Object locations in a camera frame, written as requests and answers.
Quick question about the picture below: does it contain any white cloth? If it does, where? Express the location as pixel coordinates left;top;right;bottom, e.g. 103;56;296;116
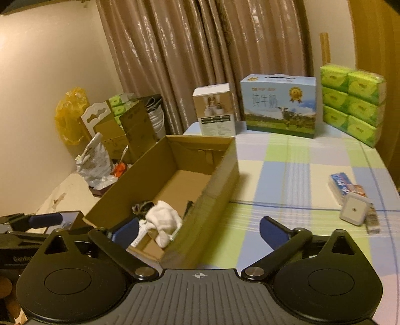
145;200;183;249

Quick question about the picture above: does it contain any dark fabric scrunchie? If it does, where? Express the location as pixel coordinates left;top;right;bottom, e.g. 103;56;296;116
132;201;156;217

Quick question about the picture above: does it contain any blue white flat box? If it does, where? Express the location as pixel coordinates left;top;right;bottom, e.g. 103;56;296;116
62;211;86;232

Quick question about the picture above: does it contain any stack of white bowls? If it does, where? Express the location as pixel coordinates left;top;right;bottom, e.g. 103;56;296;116
145;95;166;138

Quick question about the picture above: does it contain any green tissue packs pile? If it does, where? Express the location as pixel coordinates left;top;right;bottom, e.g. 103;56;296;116
108;93;139;126

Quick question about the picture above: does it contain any low brown cardboard box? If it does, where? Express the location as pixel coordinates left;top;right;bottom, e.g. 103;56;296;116
95;120;135;164

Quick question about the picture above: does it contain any tall brown cardboard box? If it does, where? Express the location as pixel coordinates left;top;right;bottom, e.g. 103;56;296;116
120;103;159;161

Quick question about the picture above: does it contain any white carved chair back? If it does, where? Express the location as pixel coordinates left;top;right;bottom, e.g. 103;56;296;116
80;104;113;141

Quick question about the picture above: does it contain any white plastic bag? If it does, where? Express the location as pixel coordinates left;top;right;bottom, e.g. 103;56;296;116
76;133;115;189

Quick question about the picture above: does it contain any small beige product box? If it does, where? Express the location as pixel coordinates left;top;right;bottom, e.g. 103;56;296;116
192;84;236;137

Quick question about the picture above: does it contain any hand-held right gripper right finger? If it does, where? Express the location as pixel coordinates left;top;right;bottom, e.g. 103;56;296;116
239;215;372;280

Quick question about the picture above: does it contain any wooden slat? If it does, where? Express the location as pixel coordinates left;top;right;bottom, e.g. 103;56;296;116
319;33;331;65

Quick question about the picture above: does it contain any yellow plastic bag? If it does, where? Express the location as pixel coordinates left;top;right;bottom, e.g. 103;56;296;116
54;87;90;146

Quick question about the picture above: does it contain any metal spoon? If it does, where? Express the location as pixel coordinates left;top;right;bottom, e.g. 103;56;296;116
117;145;130;165

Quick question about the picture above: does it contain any checked tablecloth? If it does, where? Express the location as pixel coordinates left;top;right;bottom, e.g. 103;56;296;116
183;122;400;313

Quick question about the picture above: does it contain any wooden door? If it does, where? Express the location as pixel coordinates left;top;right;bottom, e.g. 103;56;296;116
350;0;400;188

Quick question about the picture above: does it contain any white square night light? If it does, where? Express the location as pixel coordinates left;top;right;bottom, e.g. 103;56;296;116
340;192;371;225

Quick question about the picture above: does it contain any brown shiny curtain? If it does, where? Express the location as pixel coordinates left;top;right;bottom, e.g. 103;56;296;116
95;0;313;138

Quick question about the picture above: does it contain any person's left hand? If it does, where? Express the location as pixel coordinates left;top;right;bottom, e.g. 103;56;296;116
0;275;19;316

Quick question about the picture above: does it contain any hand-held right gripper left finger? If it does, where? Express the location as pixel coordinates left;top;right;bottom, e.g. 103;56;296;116
29;217;160;280

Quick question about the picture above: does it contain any blue milk gift box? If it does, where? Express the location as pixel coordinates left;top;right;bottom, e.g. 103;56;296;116
240;74;317;139

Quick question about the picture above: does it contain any blue white small box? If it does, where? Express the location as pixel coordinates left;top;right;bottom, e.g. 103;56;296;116
329;173;355;205

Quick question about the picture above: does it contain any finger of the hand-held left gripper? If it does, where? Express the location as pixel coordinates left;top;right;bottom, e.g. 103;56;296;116
0;213;63;233

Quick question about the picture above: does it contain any stack of green tissue packs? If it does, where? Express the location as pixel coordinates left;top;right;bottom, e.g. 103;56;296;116
319;63;386;148

